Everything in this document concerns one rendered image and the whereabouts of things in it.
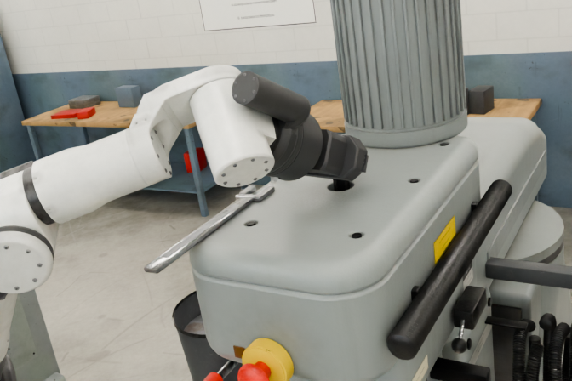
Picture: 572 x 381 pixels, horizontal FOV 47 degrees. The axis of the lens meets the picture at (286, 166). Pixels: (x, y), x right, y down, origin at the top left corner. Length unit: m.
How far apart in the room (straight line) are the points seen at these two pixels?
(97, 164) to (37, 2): 7.18
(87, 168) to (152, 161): 0.07
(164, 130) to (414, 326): 0.35
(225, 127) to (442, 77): 0.44
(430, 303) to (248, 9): 5.33
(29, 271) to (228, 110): 0.26
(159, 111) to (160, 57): 6.05
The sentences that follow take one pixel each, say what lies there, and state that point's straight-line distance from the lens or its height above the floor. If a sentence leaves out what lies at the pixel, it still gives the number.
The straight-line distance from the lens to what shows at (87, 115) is 6.63.
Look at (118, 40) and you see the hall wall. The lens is 7.08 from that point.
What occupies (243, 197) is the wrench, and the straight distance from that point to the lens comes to 0.89.
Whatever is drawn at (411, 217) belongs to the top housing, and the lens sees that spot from 0.80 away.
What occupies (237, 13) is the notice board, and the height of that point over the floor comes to 1.67.
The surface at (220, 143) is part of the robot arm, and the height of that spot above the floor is 2.03.
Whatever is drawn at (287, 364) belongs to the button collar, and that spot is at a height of 1.77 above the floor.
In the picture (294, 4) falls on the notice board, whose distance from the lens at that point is 5.74.
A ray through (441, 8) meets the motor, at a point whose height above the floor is 2.09.
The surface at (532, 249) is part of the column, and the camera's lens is 1.42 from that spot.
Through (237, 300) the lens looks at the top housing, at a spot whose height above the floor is 1.83.
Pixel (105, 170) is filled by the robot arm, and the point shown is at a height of 2.02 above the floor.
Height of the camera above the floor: 2.21
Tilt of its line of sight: 19 degrees down
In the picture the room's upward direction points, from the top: 9 degrees counter-clockwise
